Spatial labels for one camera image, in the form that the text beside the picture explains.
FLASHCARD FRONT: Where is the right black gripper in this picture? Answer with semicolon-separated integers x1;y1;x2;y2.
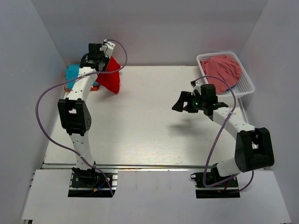
172;91;206;113

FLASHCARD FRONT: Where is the red t-shirt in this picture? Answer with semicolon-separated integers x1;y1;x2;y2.
96;57;121;94

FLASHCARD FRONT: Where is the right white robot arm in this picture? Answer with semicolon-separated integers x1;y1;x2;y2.
172;84;275;186

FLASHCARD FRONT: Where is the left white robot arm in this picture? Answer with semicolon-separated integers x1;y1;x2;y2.
57;41;111;186

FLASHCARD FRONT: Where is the folded teal t-shirt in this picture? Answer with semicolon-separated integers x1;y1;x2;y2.
64;64;79;91

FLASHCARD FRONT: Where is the folded orange t-shirt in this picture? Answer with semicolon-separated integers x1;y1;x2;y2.
64;82;100;92

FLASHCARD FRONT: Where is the pink t-shirt in basket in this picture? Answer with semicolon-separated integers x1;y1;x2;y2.
200;55;242;88

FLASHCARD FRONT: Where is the white plastic basket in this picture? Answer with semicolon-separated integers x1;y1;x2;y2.
196;51;255;98

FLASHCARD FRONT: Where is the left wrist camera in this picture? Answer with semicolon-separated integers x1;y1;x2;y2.
100;39;115;58

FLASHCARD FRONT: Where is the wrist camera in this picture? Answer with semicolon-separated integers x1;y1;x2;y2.
100;39;115;58
191;81;201;96

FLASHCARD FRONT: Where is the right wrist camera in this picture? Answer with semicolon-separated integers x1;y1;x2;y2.
191;81;201;96

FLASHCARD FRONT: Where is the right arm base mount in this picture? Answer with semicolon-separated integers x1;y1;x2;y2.
190;168;240;199

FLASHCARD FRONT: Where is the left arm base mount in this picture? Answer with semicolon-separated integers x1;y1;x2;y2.
68;167;117;198

